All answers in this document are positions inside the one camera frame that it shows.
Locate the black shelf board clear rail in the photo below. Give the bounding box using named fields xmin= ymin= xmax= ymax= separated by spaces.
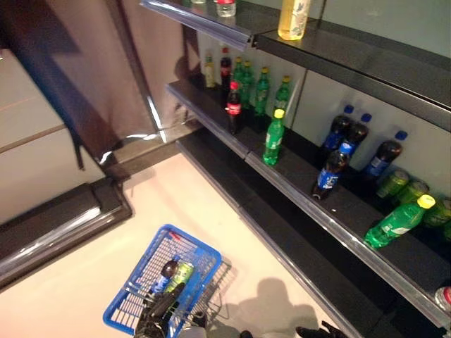
xmin=245 ymin=126 xmax=451 ymax=330
xmin=164 ymin=79 xmax=268 ymax=160
xmin=140 ymin=0 xmax=283 ymax=49

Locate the small yellow tea bottle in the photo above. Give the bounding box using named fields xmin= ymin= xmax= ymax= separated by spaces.
xmin=204 ymin=52 xmax=216 ymax=89

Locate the green Sprite bottle yellow cap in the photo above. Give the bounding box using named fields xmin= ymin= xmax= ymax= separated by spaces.
xmin=241 ymin=60 xmax=255 ymax=110
xmin=262 ymin=108 xmax=285 ymax=166
xmin=233 ymin=56 xmax=245 ymax=85
xmin=254 ymin=66 xmax=271 ymax=117
xmin=363 ymin=194 xmax=437 ymax=249
xmin=273 ymin=75 xmax=292 ymax=112

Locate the blue plastic shopping basket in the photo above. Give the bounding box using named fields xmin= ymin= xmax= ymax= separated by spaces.
xmin=101 ymin=224 xmax=233 ymax=337

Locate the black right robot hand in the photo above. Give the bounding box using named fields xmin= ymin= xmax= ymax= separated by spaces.
xmin=295 ymin=322 xmax=348 ymax=338

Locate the clear water bottle red label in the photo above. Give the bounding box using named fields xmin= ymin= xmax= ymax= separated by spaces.
xmin=214 ymin=0 xmax=237 ymax=18
xmin=433 ymin=285 xmax=451 ymax=314

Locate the green soda bottle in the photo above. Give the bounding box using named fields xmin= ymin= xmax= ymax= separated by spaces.
xmin=165 ymin=262 xmax=194 ymax=293

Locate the Pepsi cola bottle blue label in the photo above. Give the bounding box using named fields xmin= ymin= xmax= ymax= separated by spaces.
xmin=343 ymin=113 xmax=373 ymax=156
xmin=362 ymin=130 xmax=409 ymax=177
xmin=322 ymin=104 xmax=355 ymax=152
xmin=149 ymin=259 xmax=180 ymax=295
xmin=311 ymin=142 xmax=357 ymax=201

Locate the black hanging strap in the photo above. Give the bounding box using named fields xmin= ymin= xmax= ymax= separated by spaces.
xmin=66 ymin=115 xmax=86 ymax=172

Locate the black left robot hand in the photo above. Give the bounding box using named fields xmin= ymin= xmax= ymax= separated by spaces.
xmin=135 ymin=282 xmax=187 ymax=338

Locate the black low display shelf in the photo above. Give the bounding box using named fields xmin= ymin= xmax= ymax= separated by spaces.
xmin=0 ymin=177 xmax=133 ymax=292

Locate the black shelving base plinth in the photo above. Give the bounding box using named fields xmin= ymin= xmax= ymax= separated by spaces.
xmin=175 ymin=132 xmax=438 ymax=338

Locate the Coca-Cola bottle red cap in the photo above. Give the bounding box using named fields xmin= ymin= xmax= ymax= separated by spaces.
xmin=225 ymin=80 xmax=244 ymax=134
xmin=220 ymin=47 xmax=233 ymax=89

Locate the large yellow tea bottle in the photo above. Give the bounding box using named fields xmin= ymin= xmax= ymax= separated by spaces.
xmin=277 ymin=0 xmax=313 ymax=41

